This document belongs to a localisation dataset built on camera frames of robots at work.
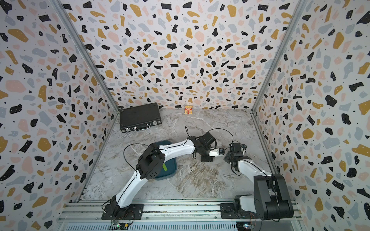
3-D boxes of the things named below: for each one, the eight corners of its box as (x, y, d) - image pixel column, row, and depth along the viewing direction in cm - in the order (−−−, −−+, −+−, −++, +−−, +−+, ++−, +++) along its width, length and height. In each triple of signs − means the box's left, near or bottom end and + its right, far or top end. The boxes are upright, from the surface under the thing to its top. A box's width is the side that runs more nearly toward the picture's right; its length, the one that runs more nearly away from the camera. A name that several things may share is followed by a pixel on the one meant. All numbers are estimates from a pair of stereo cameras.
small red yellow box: (184, 114, 122) (184, 111, 120) (184, 107, 128) (184, 105, 125) (192, 114, 123) (192, 111, 120) (193, 108, 128) (193, 105, 125)
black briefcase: (123, 135, 108) (119, 130, 103) (123, 112, 123) (120, 107, 118) (162, 125, 114) (161, 120, 109) (157, 105, 129) (156, 100, 124)
